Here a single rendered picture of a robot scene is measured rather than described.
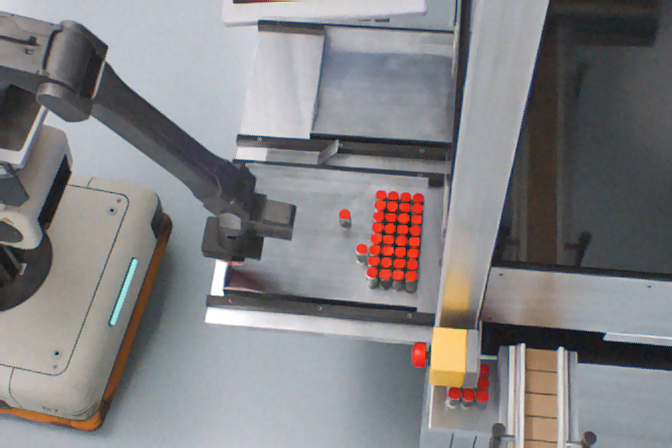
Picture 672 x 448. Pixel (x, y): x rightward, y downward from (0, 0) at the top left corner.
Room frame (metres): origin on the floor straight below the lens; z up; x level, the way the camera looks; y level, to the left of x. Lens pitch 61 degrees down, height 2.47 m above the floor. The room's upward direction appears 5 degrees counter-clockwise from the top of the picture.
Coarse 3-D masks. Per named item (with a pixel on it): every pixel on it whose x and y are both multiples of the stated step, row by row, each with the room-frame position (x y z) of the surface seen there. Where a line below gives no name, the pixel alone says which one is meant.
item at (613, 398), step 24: (504, 336) 0.64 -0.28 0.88; (528, 336) 0.63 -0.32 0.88; (552, 336) 0.63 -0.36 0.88; (576, 336) 0.63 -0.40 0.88; (600, 336) 0.62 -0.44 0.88; (600, 360) 0.58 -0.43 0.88; (624, 360) 0.58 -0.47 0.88; (648, 360) 0.57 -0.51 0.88; (600, 384) 0.57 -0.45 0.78; (624, 384) 0.56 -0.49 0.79; (648, 384) 0.56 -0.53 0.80; (600, 408) 0.57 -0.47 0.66; (624, 408) 0.56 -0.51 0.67; (648, 408) 0.55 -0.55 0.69; (600, 432) 0.56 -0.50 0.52; (624, 432) 0.55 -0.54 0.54; (648, 432) 0.55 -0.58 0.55
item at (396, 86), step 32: (352, 32) 1.31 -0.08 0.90; (384, 32) 1.30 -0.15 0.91; (416, 32) 1.29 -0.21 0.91; (320, 64) 1.23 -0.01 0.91; (352, 64) 1.25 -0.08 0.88; (384, 64) 1.24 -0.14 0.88; (416, 64) 1.23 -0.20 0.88; (448, 64) 1.23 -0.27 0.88; (320, 96) 1.18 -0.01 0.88; (352, 96) 1.17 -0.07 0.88; (384, 96) 1.16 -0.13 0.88; (416, 96) 1.15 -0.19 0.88; (448, 96) 1.15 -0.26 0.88; (320, 128) 1.10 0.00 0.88; (352, 128) 1.09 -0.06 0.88; (384, 128) 1.09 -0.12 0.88; (416, 128) 1.08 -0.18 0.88; (448, 128) 1.07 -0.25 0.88
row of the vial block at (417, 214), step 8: (416, 200) 0.89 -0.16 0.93; (416, 208) 0.88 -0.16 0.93; (416, 216) 0.86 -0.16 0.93; (416, 224) 0.84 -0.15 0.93; (416, 232) 0.83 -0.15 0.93; (416, 240) 0.81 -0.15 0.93; (408, 248) 0.81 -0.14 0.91; (416, 248) 0.80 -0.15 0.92; (408, 256) 0.78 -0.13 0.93; (416, 256) 0.78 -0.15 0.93; (408, 264) 0.77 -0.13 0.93; (416, 264) 0.77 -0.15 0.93; (408, 272) 0.75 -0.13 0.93; (416, 272) 0.76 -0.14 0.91; (408, 280) 0.74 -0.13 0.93; (416, 280) 0.74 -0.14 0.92; (408, 288) 0.73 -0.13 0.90
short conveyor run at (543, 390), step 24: (504, 360) 0.57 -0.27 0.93; (528, 360) 0.57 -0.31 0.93; (552, 360) 0.57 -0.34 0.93; (576, 360) 0.56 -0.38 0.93; (504, 384) 0.53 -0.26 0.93; (528, 384) 0.53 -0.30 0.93; (552, 384) 0.53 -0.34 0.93; (576, 384) 0.52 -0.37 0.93; (504, 408) 0.49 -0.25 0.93; (528, 408) 0.49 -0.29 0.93; (552, 408) 0.49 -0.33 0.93; (576, 408) 0.48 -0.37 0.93; (504, 432) 0.44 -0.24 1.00; (528, 432) 0.45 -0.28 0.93; (552, 432) 0.45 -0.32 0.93; (576, 432) 0.45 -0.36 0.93
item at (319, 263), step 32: (288, 192) 0.96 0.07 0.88; (320, 192) 0.95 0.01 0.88; (352, 192) 0.95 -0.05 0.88; (416, 192) 0.94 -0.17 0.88; (320, 224) 0.89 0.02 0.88; (352, 224) 0.88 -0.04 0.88; (288, 256) 0.83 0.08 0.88; (320, 256) 0.82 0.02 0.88; (352, 256) 0.82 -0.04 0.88; (224, 288) 0.76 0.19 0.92; (256, 288) 0.77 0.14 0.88; (288, 288) 0.76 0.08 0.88; (320, 288) 0.76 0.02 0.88; (352, 288) 0.75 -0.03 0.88; (416, 288) 0.74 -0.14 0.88
